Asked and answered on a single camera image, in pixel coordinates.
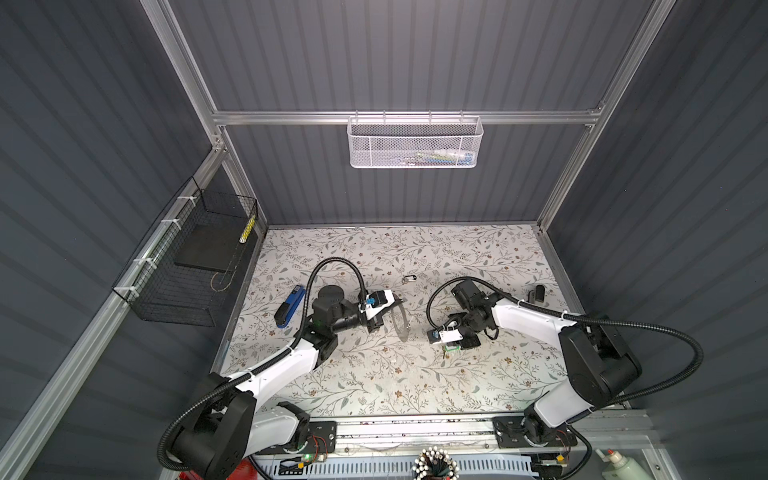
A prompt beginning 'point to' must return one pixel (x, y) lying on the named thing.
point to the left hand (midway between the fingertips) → (399, 297)
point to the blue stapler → (286, 311)
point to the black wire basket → (185, 274)
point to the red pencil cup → (244, 471)
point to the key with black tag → (411, 278)
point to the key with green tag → (449, 348)
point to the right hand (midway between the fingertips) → (454, 334)
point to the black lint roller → (537, 295)
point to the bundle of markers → (434, 463)
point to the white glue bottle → (624, 468)
